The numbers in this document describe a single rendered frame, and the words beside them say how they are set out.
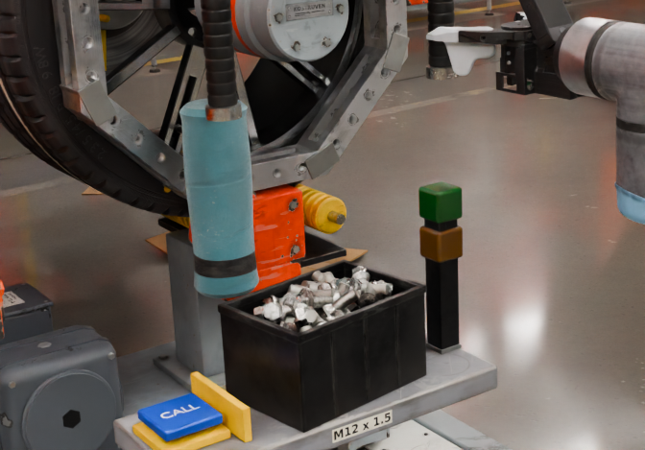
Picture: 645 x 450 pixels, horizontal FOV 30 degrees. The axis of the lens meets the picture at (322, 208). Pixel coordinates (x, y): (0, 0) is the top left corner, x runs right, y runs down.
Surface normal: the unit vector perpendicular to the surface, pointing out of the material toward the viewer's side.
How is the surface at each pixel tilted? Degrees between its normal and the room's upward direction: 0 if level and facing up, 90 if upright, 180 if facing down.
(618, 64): 82
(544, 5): 58
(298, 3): 90
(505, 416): 0
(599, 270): 0
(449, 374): 0
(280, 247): 90
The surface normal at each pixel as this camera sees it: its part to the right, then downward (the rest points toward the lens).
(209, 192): -0.19, 0.33
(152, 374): -0.05, -0.95
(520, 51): -0.83, 0.22
